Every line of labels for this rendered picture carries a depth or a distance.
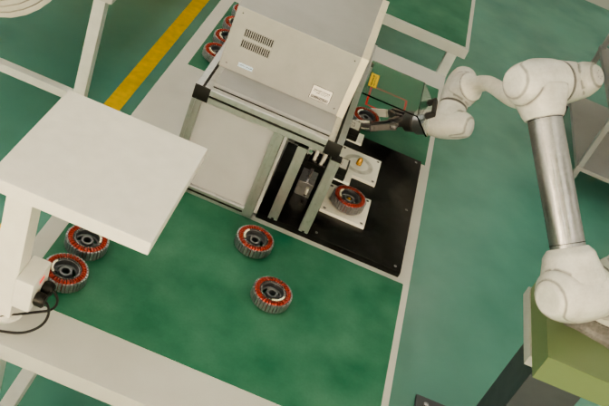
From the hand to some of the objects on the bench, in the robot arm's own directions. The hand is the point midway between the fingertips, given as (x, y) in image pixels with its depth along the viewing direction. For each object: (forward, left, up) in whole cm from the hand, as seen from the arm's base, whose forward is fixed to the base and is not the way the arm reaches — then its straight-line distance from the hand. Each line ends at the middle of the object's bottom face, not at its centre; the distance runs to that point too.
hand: (365, 118), depth 321 cm
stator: (0, 0, -2) cm, 2 cm away
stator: (+5, +92, -4) cm, 92 cm away
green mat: (+2, +111, -4) cm, 111 cm away
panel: (+15, +48, -1) cm, 50 cm away
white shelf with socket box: (+32, +142, -5) cm, 146 cm away
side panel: (+24, +82, -4) cm, 86 cm away
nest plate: (-12, +56, -1) cm, 57 cm away
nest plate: (-8, +32, -1) cm, 33 cm away
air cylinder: (+2, +58, -1) cm, 58 cm away
